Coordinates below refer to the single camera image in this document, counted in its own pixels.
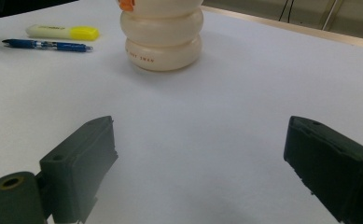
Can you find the yellow highlighter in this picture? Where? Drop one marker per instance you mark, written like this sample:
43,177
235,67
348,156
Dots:
61,32

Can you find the cream ribbed pen holder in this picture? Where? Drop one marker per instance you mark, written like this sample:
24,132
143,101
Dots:
163,37

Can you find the blue ballpoint pen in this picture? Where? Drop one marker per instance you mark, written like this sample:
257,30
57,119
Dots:
64,46

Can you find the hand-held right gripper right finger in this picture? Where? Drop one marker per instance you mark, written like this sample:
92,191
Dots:
331,168

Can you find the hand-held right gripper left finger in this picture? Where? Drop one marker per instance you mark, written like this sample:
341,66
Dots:
76,168

